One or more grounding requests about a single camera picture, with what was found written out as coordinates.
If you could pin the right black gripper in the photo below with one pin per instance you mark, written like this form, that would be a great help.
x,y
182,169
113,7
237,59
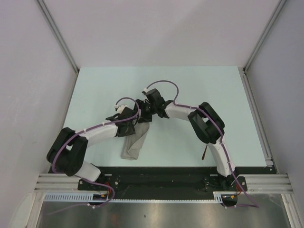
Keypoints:
x,y
145,117

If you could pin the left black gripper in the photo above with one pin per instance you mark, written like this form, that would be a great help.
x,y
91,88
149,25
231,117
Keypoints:
x,y
130,130

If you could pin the grey cloth napkin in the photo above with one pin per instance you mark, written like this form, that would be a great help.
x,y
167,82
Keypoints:
x,y
133,143

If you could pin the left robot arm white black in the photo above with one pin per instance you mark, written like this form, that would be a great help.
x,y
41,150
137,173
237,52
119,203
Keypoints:
x,y
67,154

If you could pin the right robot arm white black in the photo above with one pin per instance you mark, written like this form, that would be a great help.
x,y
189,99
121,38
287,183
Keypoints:
x,y
206,123

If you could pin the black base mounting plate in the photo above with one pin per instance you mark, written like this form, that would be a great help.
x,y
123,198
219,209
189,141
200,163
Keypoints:
x,y
179,184

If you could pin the copper fork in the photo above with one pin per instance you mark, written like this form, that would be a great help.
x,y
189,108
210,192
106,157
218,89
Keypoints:
x,y
204,153

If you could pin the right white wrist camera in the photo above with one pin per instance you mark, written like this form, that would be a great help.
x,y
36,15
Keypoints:
x,y
145,90

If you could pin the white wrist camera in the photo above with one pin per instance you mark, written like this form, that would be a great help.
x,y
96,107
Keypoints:
x,y
119,108
145,90

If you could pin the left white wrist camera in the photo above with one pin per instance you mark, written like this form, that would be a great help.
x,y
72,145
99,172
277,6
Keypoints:
x,y
119,108

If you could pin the right aluminium corner post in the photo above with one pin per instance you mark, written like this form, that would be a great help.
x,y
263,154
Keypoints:
x,y
265,33

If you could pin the aluminium corner post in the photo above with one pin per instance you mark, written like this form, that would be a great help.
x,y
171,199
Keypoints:
x,y
265,33
57,34

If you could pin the aluminium front rail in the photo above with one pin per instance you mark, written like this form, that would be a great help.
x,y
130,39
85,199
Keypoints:
x,y
256,184

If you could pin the left aluminium corner post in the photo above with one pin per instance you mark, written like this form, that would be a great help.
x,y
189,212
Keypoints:
x,y
57,34

